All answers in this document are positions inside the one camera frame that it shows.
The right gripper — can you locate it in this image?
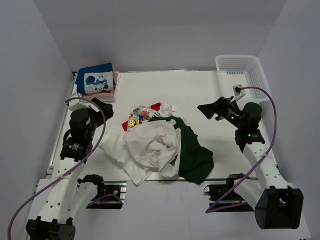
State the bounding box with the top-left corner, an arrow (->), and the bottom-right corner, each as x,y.
198,96 -> 246,130

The white cartoon print t-shirt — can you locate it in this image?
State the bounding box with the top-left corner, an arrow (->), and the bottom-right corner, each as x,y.
121,102 -> 177,132

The white t-shirt red print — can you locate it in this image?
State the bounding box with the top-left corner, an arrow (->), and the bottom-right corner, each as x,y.
99,120 -> 182,186

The dark green t-shirt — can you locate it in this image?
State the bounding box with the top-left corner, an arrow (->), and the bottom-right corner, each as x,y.
151,116 -> 214,185

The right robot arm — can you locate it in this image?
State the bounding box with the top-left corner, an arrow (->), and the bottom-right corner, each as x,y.
197,97 -> 304,229

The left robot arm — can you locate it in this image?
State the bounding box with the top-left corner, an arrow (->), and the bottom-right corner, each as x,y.
25,97 -> 114,240

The folded pink t-shirt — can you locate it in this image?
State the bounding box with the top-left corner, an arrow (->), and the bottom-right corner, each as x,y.
76,71 -> 120,101

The folded blue t-shirt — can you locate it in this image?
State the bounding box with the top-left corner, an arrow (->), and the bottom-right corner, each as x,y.
75,62 -> 116,95

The white plastic basket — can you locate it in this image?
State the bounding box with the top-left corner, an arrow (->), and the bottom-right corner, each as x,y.
215,54 -> 270,98

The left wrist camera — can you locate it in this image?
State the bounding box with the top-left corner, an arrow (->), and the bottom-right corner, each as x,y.
68,99 -> 89,112

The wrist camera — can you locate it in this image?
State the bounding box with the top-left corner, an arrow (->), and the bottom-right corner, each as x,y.
232,84 -> 246,102
68,99 -> 89,112

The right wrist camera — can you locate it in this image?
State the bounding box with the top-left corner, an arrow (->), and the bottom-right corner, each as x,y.
232,84 -> 246,102

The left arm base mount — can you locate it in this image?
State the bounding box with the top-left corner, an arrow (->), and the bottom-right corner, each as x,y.
77,174 -> 127,210

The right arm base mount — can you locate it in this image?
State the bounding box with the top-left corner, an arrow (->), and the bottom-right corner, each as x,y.
203,173 -> 254,212

